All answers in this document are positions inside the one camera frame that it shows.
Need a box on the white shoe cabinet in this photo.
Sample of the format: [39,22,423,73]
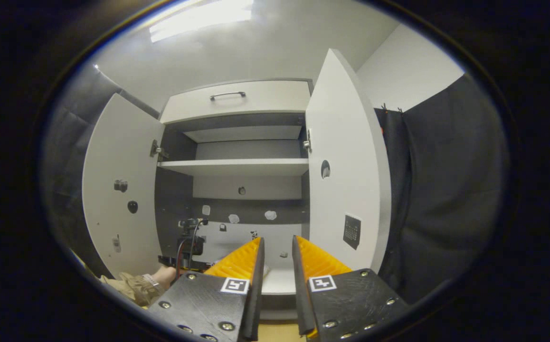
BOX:
[82,47,392,328]

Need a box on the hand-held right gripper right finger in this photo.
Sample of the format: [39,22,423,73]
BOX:
[292,235,411,342]

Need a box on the ceiling light panel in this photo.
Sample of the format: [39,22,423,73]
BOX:
[149,0,255,43]

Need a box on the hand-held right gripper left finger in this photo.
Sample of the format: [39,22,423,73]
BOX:
[148,237,266,342]

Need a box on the red and black gripper cable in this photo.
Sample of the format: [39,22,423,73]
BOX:
[174,218,209,282]

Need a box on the white cabinet door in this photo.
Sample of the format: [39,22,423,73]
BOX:
[82,93,165,278]
[305,47,392,276]

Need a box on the black drawer handle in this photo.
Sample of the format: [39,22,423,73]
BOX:
[209,91,247,102]

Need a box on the white cabinet drawer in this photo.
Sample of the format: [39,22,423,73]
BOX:
[160,79,313,125]

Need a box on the white cabinet shelf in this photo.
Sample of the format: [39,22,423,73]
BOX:
[261,264,299,296]
[183,125,303,143]
[157,158,310,177]

